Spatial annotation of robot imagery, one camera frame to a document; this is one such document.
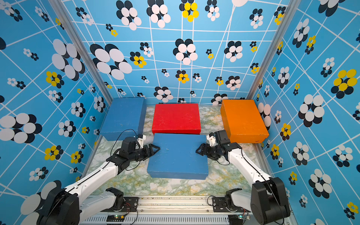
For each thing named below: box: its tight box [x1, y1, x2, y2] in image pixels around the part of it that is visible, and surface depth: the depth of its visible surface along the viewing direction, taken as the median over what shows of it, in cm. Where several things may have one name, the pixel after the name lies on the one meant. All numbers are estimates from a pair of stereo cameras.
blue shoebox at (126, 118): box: [100, 97, 147, 142], surface depth 100 cm
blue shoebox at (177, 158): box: [147, 133, 209, 180], surface depth 81 cm
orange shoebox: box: [220, 99, 270, 144], surface depth 98 cm
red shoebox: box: [151, 103, 202, 135], surface depth 99 cm
